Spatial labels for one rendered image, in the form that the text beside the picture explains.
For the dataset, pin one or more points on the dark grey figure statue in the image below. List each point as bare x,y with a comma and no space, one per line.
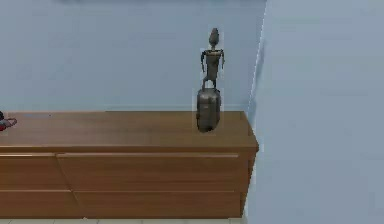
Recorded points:
209,106

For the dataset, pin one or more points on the brown wooden chest of drawers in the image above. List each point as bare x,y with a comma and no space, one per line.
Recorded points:
140,166

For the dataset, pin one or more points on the red and black small object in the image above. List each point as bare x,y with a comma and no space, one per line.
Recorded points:
4,123

